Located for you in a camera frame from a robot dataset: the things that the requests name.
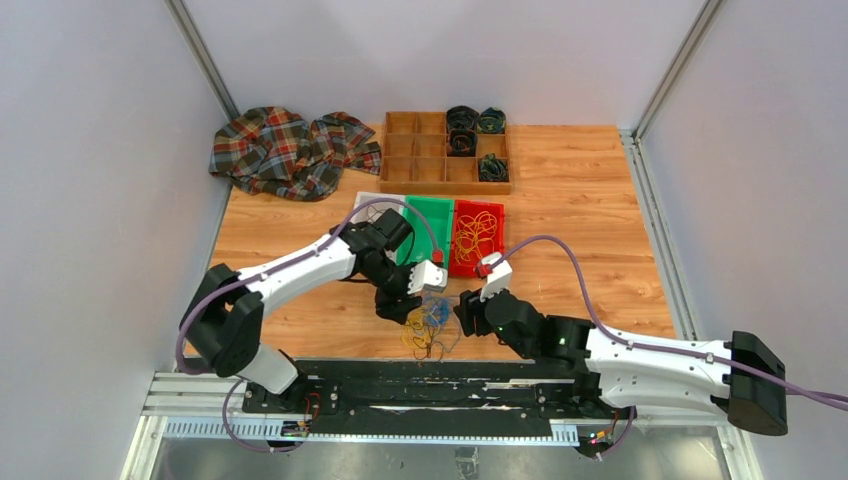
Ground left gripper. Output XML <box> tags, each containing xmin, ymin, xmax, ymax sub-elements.
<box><xmin>363</xmin><ymin>258</ymin><xmax>424</xmax><ymax>325</ymax></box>

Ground cable bundle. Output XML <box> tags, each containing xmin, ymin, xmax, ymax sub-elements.
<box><xmin>400</xmin><ymin>295</ymin><xmax>465</xmax><ymax>363</ymax></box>

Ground yellow cable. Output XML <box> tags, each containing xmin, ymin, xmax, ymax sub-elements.
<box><xmin>454</xmin><ymin>210</ymin><xmax>499</xmax><ymax>266</ymax></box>

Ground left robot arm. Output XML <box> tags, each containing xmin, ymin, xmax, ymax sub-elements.
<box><xmin>178</xmin><ymin>209</ymin><xmax>422</xmax><ymax>413</ymax></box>

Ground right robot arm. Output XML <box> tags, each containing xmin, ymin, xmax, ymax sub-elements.
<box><xmin>454</xmin><ymin>290</ymin><xmax>788</xmax><ymax>436</ymax></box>

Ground red plastic bin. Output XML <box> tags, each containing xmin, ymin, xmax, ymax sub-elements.
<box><xmin>448</xmin><ymin>199</ymin><xmax>505</xmax><ymax>278</ymax></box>

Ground white plastic bin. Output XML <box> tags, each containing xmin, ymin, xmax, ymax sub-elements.
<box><xmin>351</xmin><ymin>191</ymin><xmax>406</xmax><ymax>223</ymax></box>

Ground green plastic bin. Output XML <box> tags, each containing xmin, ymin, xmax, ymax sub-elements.
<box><xmin>396</xmin><ymin>194</ymin><xmax>457</xmax><ymax>269</ymax></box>

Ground wooden compartment tray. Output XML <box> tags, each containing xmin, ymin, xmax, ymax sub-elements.
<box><xmin>378</xmin><ymin>111</ymin><xmax>520</xmax><ymax>196</ymax></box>

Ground rolled green tie bottom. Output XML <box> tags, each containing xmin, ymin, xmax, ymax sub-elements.
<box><xmin>478</xmin><ymin>153</ymin><xmax>509</xmax><ymax>183</ymax></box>

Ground rolled dark tie middle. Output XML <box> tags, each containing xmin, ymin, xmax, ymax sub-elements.
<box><xmin>447</xmin><ymin>129</ymin><xmax>478</xmax><ymax>157</ymax></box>

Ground rolled green tie top-right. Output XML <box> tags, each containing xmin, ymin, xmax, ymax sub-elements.
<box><xmin>476</xmin><ymin>107</ymin><xmax>507</xmax><ymax>135</ymax></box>

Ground rolled dark tie top-left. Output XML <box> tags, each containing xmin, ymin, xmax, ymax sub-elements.
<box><xmin>445</xmin><ymin>105</ymin><xmax>479</xmax><ymax>133</ymax></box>

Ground plaid cloth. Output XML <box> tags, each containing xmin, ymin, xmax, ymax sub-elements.
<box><xmin>208</xmin><ymin>107</ymin><xmax>383</xmax><ymax>202</ymax></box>

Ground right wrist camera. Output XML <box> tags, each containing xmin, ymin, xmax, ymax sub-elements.
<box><xmin>475</xmin><ymin>252</ymin><xmax>513</xmax><ymax>302</ymax></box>

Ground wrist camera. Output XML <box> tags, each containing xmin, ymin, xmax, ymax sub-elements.
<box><xmin>407</xmin><ymin>249</ymin><xmax>448</xmax><ymax>295</ymax></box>
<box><xmin>475</xmin><ymin>252</ymin><xmax>513</xmax><ymax>302</ymax></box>

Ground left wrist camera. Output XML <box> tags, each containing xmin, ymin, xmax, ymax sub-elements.
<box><xmin>407</xmin><ymin>249</ymin><xmax>448</xmax><ymax>295</ymax></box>

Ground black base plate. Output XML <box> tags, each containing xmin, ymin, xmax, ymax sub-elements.
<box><xmin>241</xmin><ymin>359</ymin><xmax>630</xmax><ymax>438</ymax></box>

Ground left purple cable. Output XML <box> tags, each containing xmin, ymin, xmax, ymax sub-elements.
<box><xmin>174</xmin><ymin>197</ymin><xmax>444</xmax><ymax>456</ymax></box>

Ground purple cable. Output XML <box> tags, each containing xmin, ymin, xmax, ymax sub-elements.
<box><xmin>174</xmin><ymin>197</ymin><xmax>444</xmax><ymax>456</ymax></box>
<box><xmin>490</xmin><ymin>234</ymin><xmax>848</xmax><ymax>461</ymax></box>

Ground aluminium rail frame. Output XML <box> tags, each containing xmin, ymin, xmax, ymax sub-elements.
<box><xmin>121</xmin><ymin>372</ymin><xmax>761</xmax><ymax>479</ymax></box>

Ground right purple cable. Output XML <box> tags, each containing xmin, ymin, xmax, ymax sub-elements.
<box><xmin>490</xmin><ymin>234</ymin><xmax>848</xmax><ymax>461</ymax></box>

